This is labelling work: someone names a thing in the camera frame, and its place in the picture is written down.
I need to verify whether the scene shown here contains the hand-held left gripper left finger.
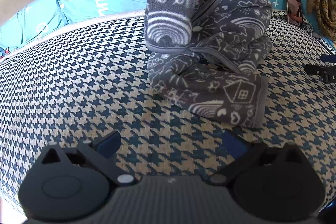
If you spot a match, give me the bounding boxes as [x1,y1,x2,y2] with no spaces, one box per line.
[35,131,137,186]

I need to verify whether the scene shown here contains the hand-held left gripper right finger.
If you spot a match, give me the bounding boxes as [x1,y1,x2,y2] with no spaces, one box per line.
[208,132,307,186]

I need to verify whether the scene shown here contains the grey patterned fleece jacket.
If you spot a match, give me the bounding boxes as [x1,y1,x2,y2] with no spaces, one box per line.
[144,0,282,128]

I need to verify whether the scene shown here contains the brown patterned scarf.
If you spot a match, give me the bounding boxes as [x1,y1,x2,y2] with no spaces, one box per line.
[306,0,336,41]

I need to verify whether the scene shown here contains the smartphone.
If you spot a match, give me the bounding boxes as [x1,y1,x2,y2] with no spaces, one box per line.
[284,0,305,28]

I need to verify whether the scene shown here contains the houndstooth sofa seat cover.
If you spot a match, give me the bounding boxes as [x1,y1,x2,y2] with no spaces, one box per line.
[0,10,336,222]

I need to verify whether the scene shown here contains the blue printed sofa cover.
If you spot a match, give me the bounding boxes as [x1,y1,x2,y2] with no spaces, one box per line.
[0,0,336,59]

